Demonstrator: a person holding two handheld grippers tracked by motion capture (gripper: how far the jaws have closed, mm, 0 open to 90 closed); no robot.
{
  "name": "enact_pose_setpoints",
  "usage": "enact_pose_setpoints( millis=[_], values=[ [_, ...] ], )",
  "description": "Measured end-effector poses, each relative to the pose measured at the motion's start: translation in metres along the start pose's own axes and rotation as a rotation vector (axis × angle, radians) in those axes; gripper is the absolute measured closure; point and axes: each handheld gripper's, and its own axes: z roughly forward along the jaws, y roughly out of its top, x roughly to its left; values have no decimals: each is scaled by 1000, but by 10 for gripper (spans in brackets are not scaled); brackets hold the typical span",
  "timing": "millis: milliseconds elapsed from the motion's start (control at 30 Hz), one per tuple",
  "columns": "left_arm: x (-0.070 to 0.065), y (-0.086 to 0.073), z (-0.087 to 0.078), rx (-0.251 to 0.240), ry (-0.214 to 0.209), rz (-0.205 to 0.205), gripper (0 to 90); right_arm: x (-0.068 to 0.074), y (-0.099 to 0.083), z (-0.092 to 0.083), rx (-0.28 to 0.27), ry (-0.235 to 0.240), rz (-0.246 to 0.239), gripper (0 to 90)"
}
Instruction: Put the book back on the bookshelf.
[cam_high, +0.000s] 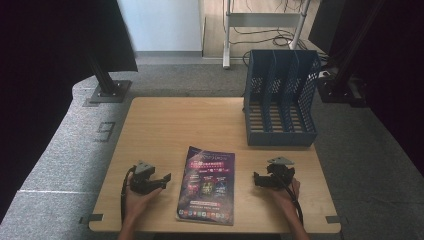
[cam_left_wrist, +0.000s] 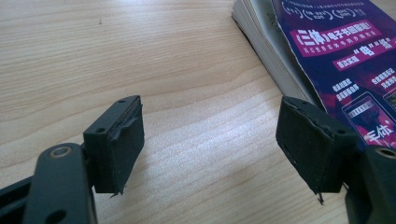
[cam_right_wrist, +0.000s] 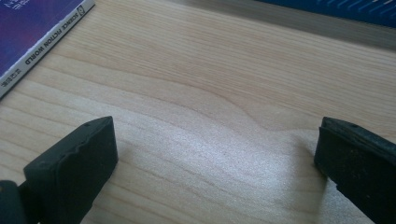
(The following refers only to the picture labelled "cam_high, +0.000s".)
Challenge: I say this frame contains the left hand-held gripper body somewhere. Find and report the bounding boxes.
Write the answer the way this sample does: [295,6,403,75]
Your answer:
[129,160,164,196]

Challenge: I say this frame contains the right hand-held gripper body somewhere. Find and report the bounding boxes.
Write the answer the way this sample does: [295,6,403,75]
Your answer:
[265,156,296,190]

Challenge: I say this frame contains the blue plastic file rack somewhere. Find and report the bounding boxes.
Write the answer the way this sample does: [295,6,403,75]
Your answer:
[243,49,322,148]

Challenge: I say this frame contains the purple magazine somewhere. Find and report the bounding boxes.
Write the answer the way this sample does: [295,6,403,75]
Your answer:
[175,145,236,227]

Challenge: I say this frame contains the person's left hand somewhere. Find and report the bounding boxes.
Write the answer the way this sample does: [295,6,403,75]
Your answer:
[124,181,165,218]

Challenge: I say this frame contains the person's right hand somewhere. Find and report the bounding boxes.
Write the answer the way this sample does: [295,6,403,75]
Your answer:
[266,178,302,214]

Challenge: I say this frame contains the black metal stand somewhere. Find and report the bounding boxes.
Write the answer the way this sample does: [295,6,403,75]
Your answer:
[87,54,133,104]
[316,0,388,108]

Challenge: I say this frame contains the black curtain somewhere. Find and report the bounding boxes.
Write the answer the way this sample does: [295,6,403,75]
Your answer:
[0,0,139,222]
[308,0,424,178]

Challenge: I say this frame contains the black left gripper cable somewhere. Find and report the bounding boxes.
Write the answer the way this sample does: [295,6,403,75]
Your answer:
[120,165,138,224]

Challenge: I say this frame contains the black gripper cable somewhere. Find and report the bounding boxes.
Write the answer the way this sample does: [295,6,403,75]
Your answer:
[120,165,138,224]
[274,171,304,225]

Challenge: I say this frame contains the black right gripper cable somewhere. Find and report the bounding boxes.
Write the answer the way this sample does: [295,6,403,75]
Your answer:
[274,171,304,225]

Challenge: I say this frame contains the grey metal table bracket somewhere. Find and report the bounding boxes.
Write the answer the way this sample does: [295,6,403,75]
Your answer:
[78,213,105,225]
[325,215,348,225]

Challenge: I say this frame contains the black cables on floor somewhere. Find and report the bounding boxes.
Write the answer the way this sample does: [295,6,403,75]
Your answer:
[229,0,329,67]

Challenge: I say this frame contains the white metal stand frame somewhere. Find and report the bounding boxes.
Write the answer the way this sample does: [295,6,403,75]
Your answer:
[222,0,313,70]

